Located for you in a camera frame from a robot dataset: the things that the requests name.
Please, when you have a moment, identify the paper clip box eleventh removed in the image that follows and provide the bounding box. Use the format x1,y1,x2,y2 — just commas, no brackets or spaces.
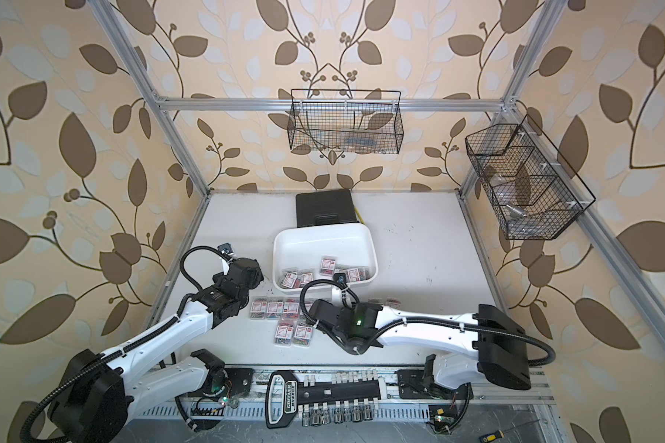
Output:
292,323,314,348

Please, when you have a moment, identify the white plastic storage tray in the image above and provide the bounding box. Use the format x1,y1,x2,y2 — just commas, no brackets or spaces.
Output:
273,223,379,295

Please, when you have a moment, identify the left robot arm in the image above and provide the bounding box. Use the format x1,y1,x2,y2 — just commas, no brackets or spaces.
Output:
18,247,264,442

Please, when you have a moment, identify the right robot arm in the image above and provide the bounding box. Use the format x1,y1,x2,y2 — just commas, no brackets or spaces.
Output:
300,300,556,395

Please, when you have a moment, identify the black socket set holder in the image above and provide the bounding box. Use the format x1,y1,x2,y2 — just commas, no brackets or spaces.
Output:
264,370,388,429

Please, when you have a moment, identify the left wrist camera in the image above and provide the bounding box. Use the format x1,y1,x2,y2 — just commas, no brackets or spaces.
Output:
217,243,235,260

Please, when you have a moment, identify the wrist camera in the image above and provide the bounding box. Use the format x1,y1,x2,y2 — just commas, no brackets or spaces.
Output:
217,243,235,260
332,272,349,308

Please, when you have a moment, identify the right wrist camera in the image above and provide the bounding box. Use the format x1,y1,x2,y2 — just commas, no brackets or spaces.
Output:
332,272,349,308

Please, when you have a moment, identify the yellow handled screwdriver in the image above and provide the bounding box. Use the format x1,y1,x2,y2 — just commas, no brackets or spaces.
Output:
478,419,540,443

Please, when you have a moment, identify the black wire basket back wall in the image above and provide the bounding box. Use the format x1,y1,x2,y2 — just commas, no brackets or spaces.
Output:
286,88,405,155

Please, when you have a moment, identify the black wire basket wall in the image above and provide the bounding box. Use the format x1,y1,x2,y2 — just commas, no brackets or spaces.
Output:
465,116,596,241
286,88,405,155

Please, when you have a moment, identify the black wire basket right wall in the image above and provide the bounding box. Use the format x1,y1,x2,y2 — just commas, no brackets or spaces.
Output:
465,116,596,241

